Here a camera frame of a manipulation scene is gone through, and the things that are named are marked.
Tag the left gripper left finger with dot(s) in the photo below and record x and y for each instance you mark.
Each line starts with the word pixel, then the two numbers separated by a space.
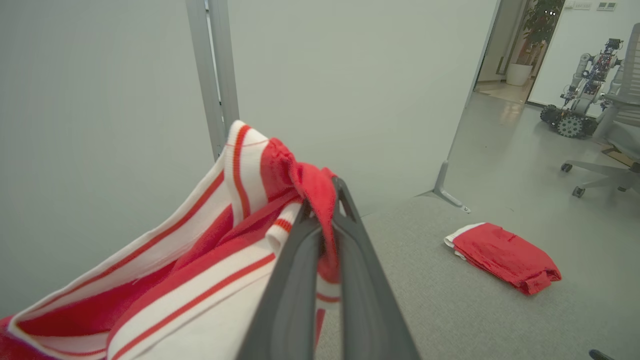
pixel 290 300

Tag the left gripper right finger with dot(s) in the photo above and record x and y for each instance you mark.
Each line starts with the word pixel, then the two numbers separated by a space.
pixel 365 300

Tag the red trousers with white stripes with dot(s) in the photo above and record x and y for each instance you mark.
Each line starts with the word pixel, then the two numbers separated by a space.
pixel 190 280

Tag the folded red and white garment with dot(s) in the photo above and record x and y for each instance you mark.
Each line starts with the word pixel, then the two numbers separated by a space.
pixel 505 255

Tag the white plant pot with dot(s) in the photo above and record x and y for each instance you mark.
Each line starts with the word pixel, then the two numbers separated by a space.
pixel 519 74

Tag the grey wheeled robot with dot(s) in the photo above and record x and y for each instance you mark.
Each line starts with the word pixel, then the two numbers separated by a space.
pixel 575 102

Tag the grey office chair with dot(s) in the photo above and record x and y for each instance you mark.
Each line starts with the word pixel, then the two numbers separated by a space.
pixel 627 110

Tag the green potted plant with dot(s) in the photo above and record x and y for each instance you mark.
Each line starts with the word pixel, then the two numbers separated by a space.
pixel 542 25

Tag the grey metal partition post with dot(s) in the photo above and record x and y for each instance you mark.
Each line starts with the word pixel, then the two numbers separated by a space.
pixel 212 75

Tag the white wall switch panel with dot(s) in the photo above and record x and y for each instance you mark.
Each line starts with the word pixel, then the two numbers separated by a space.
pixel 606 6
pixel 581 6

